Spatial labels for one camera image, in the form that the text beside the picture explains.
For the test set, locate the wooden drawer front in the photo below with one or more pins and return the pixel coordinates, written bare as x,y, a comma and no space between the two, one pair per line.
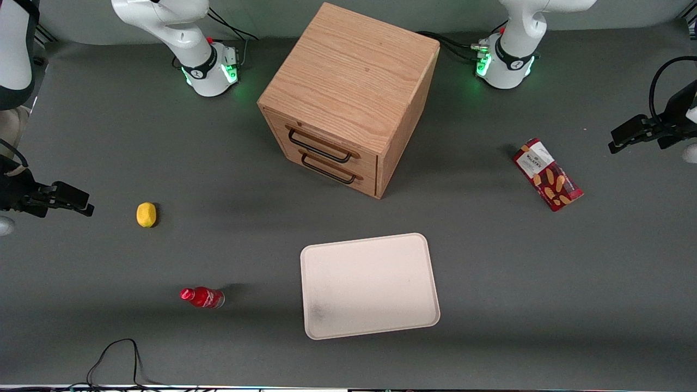
332,142
348,177

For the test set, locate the yellow lemon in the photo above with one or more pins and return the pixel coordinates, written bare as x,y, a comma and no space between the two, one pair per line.
146,214

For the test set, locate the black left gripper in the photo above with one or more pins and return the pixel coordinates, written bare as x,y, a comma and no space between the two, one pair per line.
677,121

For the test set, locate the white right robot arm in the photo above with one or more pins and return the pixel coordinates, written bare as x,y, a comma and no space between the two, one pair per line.
174,27

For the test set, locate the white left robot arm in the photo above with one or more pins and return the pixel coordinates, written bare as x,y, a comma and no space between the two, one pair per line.
517,32

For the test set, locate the red plastic bottle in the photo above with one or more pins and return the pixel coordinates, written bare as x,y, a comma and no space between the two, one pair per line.
204,297

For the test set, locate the beige rectangular tray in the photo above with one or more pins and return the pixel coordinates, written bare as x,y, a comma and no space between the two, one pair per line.
370,286

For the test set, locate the red tartan cookie box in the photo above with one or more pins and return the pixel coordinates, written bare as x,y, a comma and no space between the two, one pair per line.
547,174

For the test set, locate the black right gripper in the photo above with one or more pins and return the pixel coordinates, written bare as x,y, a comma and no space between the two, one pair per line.
15,191

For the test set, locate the wooden drawer cabinet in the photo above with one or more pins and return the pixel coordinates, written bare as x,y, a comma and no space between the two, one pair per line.
354,71

